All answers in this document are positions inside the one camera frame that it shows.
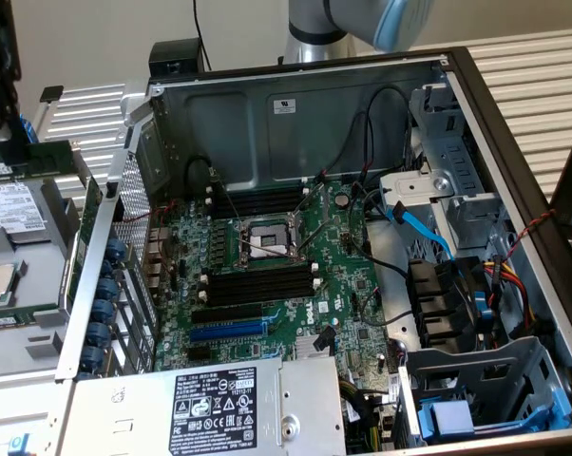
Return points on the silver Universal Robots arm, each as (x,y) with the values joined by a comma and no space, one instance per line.
(314,28)

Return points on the small black clip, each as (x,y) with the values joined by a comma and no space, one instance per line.
(51,93)

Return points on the silver hard disk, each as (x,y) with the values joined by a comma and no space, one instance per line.
(10,209)

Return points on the green graphics card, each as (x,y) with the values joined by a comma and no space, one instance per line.
(90,199)

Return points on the black box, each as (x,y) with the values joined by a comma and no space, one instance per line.
(177,54)

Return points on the blue slot cover latch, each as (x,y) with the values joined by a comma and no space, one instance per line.
(103,311)
(98,334)
(116,249)
(92,357)
(106,268)
(108,288)

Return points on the grey parts rack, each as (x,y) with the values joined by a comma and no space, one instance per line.
(39,280)

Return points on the open PC case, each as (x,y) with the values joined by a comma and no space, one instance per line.
(229,123)

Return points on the CPU socket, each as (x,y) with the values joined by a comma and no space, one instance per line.
(267,235)

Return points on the long black expansion slot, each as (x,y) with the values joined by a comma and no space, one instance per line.
(226,313)

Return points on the metal socket cover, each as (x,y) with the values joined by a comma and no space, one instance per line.
(296,228)

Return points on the white metal base panel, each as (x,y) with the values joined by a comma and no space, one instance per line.
(20,413)

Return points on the blue expansion slot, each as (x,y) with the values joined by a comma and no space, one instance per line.
(229,329)

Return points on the short black expansion slot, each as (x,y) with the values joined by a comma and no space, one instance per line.
(199,353)

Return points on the silver coin cell battery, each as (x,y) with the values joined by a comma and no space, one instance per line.
(343,199)

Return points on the silver power supply unit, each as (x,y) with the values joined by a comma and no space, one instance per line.
(139,413)

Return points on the blue plastic latch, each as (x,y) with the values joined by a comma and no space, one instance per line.
(19,446)

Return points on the green Dell motherboard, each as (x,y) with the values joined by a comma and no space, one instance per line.
(343,275)

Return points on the silver chipset heatsink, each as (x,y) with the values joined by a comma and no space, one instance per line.
(305,349)

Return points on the silver metal drive cage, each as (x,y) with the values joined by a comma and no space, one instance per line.
(457,157)

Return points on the black plastic drive holder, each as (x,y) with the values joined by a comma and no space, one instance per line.
(433,304)

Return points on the blue plastic clip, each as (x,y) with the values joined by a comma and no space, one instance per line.
(483,306)

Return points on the blue disk carrier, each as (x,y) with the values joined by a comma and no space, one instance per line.
(450,418)

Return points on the grey disk bay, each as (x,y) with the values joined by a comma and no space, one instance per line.
(504,361)

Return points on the blue hard disk bracket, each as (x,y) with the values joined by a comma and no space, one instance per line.
(29,130)

